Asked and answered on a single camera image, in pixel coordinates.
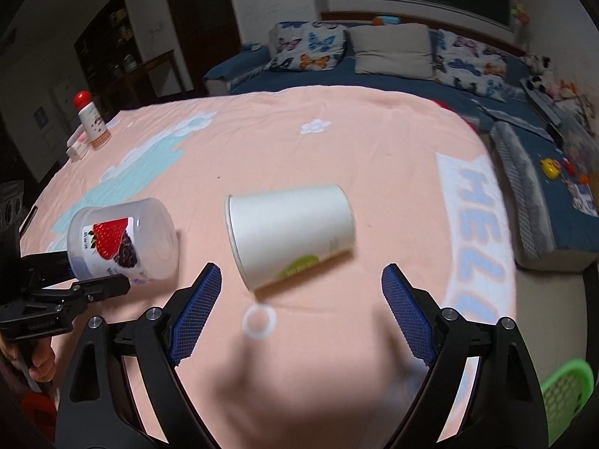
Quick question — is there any green plastic basket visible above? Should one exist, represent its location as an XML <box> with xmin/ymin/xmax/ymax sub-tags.
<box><xmin>538</xmin><ymin>358</ymin><xmax>595</xmax><ymax>447</ymax></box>

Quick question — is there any butterfly print pillow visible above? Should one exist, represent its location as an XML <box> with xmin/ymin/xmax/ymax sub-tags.
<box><xmin>431</xmin><ymin>28</ymin><xmax>508</xmax><ymax>104</ymax></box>
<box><xmin>264</xmin><ymin>21</ymin><xmax>348</xmax><ymax>73</ymax></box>

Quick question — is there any small white box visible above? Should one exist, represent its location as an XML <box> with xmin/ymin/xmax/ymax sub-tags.
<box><xmin>66</xmin><ymin>128</ymin><xmax>92</xmax><ymax>162</ymax></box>

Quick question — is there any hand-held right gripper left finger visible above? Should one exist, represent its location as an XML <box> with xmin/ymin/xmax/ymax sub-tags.
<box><xmin>55</xmin><ymin>263</ymin><xmax>223</xmax><ymax>449</ymax></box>

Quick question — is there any beige pillow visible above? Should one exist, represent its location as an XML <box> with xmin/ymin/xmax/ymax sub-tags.
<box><xmin>349</xmin><ymin>23</ymin><xmax>434</xmax><ymax>80</ymax></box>

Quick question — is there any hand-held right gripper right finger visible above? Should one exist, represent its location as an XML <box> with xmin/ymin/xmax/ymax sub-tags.
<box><xmin>381</xmin><ymin>263</ymin><xmax>549</xmax><ymax>449</ymax></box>

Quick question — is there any red cap white bottle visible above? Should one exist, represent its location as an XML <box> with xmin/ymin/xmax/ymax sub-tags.
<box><xmin>74</xmin><ymin>91</ymin><xmax>110</xmax><ymax>151</ymax></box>

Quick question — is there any red plastic stool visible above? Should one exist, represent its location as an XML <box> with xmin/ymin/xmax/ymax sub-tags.
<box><xmin>19</xmin><ymin>390</ymin><xmax>59</xmax><ymax>436</ymax></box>

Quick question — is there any colourful booklet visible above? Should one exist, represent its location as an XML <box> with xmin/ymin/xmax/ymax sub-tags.
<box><xmin>568</xmin><ymin>182</ymin><xmax>599</xmax><ymax>218</ymax></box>

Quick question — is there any black white cow plush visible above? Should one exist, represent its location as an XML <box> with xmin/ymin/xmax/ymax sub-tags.
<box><xmin>522</xmin><ymin>54</ymin><xmax>553</xmax><ymax>89</ymax></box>

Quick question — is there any dark wooden cabinet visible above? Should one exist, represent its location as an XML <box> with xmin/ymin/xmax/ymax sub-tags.
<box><xmin>72</xmin><ymin>0</ymin><xmax>141</xmax><ymax>108</ymax></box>

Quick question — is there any colourful flower decoration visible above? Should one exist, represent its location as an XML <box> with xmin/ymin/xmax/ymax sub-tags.
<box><xmin>510</xmin><ymin>0</ymin><xmax>532</xmax><ymax>26</ymax></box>

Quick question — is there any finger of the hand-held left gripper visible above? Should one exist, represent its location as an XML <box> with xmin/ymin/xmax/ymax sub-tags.
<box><xmin>21</xmin><ymin>250</ymin><xmax>71</xmax><ymax>288</ymax></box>
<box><xmin>47</xmin><ymin>274</ymin><xmax>132</xmax><ymax>319</ymax></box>

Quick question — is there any dark door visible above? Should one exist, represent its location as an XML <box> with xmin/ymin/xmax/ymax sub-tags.
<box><xmin>159</xmin><ymin>0</ymin><xmax>241</xmax><ymax>99</ymax></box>

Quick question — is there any strawberry label yogurt cup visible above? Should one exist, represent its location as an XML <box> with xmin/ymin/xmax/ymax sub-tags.
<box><xmin>67</xmin><ymin>198</ymin><xmax>179</xmax><ymax>288</ymax></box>

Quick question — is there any white paper cup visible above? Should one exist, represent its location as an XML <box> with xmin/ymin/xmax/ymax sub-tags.
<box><xmin>225</xmin><ymin>184</ymin><xmax>355</xmax><ymax>291</ymax></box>

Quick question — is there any person's left hand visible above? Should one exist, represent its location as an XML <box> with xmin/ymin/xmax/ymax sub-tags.
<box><xmin>19</xmin><ymin>334</ymin><xmax>57</xmax><ymax>384</ymax></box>

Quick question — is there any long dark toy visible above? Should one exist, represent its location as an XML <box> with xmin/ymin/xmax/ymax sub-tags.
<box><xmin>522</xmin><ymin>77</ymin><xmax>565</xmax><ymax>127</ymax></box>

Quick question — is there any grey quilted mat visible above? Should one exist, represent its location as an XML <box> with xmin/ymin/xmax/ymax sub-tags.
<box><xmin>489</xmin><ymin>122</ymin><xmax>557</xmax><ymax>258</ymax></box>

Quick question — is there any blue sofa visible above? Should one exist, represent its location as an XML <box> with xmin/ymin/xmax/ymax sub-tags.
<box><xmin>203</xmin><ymin>19</ymin><xmax>599</xmax><ymax>272</ymax></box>

